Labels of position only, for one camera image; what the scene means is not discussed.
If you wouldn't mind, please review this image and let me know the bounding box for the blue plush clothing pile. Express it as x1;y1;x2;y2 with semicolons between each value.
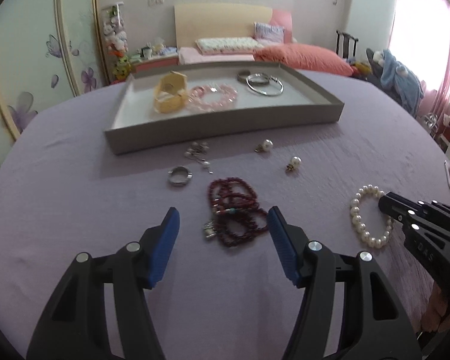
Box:
366;48;424;117

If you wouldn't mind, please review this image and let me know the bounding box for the silver ring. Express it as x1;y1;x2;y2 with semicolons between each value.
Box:
167;166;194;189

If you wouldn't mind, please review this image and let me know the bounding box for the pearl earring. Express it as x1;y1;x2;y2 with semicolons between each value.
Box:
254;139;274;154
285;156;302;172

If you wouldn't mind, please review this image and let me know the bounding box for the bed with pink sheet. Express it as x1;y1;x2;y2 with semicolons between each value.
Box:
174;2;293;64

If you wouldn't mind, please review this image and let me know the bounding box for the cream yellow wristwatch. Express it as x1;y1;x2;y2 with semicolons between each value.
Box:
153;71;188;114

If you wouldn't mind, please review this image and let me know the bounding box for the sliding wardrobe with flower print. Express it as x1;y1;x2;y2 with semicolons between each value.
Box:
0;0;106;168

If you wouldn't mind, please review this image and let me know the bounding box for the silver cuff bangle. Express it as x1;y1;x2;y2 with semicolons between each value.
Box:
236;70;251;84

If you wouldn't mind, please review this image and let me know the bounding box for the pink bead bracelet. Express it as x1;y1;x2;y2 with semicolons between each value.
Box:
187;84;239;112

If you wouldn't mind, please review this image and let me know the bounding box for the pearl earring left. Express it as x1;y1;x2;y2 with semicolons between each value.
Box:
254;139;274;154

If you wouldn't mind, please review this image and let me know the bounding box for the pearl earring right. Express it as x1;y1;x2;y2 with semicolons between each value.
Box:
285;156;302;172

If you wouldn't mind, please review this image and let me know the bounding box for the black wooden chair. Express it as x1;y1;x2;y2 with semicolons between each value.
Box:
336;30;359;59

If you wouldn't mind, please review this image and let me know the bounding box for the lilac tablecloth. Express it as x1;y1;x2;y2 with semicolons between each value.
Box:
0;72;450;359

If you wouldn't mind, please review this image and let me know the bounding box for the white floral pillow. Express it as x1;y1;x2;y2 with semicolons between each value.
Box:
195;37;263;55

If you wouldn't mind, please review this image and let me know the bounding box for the coral folded duvet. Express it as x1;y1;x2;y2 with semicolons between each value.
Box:
253;43;353;77

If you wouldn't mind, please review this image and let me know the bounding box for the small patterned cushion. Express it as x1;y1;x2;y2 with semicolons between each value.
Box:
254;22;285;44

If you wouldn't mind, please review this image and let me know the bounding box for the plush toy display column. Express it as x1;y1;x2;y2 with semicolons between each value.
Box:
100;2;130;81

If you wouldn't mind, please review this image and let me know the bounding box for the pink white nightstand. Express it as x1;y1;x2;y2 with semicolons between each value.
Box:
131;54;179;73

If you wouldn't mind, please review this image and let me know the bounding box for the grey shallow cardboard tray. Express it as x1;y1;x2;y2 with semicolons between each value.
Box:
105;61;344;155

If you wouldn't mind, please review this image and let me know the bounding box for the silver hoop bangle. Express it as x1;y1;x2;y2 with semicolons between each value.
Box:
245;73;284;97

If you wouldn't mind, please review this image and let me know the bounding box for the dark red bead necklace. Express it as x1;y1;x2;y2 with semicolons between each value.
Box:
204;176;270;249

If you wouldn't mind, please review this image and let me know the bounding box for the small pearl brooch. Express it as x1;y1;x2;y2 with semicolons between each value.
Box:
184;141;213;175

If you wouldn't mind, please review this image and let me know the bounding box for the white pearl bracelet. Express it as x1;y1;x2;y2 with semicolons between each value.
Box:
349;184;395;249

